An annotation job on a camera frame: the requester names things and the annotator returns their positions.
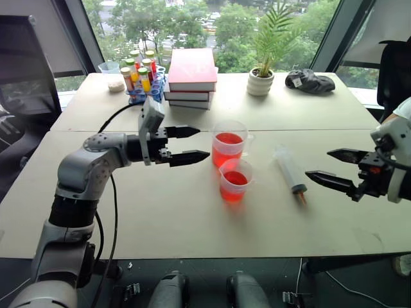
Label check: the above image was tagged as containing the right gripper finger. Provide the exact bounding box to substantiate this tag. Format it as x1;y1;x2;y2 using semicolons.
326;148;367;164
304;170;358;198

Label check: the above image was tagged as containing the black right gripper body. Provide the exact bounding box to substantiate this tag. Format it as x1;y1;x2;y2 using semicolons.
351;150;394;203

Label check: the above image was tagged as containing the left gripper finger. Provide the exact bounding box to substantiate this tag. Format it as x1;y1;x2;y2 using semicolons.
165;126;201;140
169;149;211;168

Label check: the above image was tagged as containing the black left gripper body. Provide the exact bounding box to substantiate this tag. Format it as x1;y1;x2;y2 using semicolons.
148;126;173;165

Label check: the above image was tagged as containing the large beaker red liquid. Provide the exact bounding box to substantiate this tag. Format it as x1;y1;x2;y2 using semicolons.
211;120;256;169

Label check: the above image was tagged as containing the clear plastic syringe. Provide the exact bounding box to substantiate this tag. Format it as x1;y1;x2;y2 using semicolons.
272;146;309;207

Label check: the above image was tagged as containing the small beaker red liquid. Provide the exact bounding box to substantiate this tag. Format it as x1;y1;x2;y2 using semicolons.
218;158;256;204

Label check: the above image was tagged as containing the red hardcover book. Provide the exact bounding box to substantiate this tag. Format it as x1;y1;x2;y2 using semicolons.
168;48;219;93
167;99;211;111
163;82;215;103

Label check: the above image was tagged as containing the blue test tube rack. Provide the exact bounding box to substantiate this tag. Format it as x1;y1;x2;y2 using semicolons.
125;66;168;105

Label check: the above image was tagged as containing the green-capped tube yellow liquid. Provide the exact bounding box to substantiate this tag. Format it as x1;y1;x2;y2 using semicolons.
137;67;152;94
125;58;140;83

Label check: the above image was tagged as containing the white round sponge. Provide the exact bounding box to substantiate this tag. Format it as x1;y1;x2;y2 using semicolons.
107;80;126;94

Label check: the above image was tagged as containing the person arm in white sleeve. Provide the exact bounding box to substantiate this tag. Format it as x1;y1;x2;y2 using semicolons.
383;96;411;126

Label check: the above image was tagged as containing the yellow-capped tube red liquid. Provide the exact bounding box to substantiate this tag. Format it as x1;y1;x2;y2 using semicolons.
141;58;155;83
144;50;159;76
120;67;135;92

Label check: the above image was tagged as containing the black crumpled cloth with tag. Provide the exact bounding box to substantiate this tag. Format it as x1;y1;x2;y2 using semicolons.
284;68;337;96

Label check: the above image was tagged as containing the empty clear plastic beaker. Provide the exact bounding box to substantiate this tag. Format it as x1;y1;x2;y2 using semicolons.
97;61;121;76

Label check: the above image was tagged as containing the green-capped tube red liquid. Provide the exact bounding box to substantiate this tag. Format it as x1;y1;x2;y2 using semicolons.
129;49;143;70

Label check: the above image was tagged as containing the white shoe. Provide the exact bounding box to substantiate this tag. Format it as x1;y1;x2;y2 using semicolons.
391;253;411;277

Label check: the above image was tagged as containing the palm plant in white pot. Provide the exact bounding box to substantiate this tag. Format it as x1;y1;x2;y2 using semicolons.
246;0;303;97

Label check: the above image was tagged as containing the black high-back chair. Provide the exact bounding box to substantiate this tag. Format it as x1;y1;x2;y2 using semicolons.
376;40;411;123

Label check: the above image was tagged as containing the dark rounded robot leg shape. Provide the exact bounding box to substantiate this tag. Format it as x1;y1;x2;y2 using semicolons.
225;270;271;308
146;269;191;308

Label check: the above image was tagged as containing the black mesh office chair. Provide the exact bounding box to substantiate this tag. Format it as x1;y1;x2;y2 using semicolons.
0;15;63;203

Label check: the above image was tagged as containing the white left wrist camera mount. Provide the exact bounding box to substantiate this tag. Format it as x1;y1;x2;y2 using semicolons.
137;96;166;166

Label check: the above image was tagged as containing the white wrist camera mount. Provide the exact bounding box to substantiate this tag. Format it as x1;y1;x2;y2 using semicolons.
137;96;166;166
370;118;411;203

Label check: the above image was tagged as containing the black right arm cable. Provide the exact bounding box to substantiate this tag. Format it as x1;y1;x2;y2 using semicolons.
375;146;411;171

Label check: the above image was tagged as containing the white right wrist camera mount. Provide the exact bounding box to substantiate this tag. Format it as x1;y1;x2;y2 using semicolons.
370;118;411;203

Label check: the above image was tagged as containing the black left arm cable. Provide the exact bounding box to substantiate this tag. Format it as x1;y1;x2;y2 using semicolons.
89;103;146;308

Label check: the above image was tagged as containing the white floor cable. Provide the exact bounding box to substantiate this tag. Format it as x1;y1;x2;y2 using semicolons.
295;256;393;308

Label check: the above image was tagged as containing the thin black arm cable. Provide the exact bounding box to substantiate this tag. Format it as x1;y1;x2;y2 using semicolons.
94;212;105;261

